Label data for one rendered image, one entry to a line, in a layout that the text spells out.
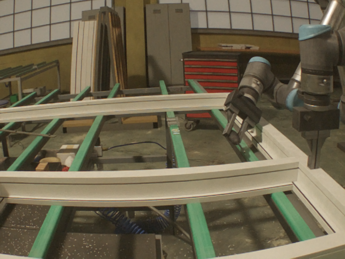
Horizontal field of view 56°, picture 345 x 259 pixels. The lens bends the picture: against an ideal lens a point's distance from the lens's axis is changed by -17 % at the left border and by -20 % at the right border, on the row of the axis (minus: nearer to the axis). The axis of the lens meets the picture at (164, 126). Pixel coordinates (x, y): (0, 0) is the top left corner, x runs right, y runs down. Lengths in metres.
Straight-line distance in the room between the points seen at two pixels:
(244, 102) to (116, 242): 0.64
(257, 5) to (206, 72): 4.69
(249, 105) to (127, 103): 0.78
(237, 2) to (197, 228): 8.25
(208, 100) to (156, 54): 6.24
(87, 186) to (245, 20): 8.16
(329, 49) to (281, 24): 8.37
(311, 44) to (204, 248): 0.49
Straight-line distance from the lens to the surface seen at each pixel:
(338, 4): 1.46
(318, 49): 0.83
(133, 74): 8.24
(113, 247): 1.24
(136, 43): 8.19
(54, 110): 1.95
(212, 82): 4.61
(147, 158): 2.20
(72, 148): 2.12
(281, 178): 0.96
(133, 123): 5.03
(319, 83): 0.83
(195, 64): 4.63
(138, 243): 1.26
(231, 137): 1.19
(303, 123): 0.85
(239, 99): 1.26
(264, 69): 1.37
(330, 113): 0.88
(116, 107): 1.90
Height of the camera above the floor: 1.26
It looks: 14 degrees down
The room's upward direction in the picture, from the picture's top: 3 degrees counter-clockwise
